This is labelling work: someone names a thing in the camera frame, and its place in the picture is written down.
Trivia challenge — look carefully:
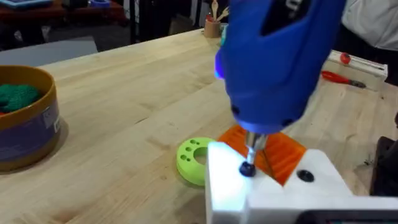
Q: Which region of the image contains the white orange left gripper right finger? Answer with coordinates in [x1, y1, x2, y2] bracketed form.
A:
[248, 131, 354, 202]

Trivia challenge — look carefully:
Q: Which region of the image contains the white orange left gripper left finger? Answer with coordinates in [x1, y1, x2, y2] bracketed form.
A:
[204, 124, 283, 224]

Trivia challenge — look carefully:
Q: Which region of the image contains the blue electric screwdriver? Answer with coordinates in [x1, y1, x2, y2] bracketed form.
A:
[213, 0, 348, 166]

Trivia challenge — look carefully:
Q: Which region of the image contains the green disc with holes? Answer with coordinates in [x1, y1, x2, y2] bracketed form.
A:
[175, 137, 216, 187]

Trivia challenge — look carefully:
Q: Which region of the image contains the black block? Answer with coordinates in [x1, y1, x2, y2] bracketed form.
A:
[369, 111, 398, 197]

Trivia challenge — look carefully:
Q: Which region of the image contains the white box with red knob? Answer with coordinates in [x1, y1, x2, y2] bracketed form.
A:
[322, 49, 389, 91]

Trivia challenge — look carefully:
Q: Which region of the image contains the wooden cup with utensils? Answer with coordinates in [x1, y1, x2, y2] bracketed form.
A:
[203, 0, 230, 39]

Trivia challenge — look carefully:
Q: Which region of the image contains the person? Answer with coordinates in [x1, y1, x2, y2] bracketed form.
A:
[333, 0, 398, 86]

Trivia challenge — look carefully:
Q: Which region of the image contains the grey board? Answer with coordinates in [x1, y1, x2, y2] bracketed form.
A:
[0, 35, 99, 68]

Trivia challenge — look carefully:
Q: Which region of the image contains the red-brown side table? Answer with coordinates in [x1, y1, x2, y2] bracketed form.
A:
[0, 0, 129, 27]

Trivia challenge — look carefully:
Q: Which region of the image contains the blue tray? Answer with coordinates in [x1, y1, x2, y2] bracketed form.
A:
[0, 0, 54, 9]

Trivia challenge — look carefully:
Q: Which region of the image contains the red-handled tool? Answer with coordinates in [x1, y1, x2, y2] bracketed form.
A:
[320, 70, 367, 89]

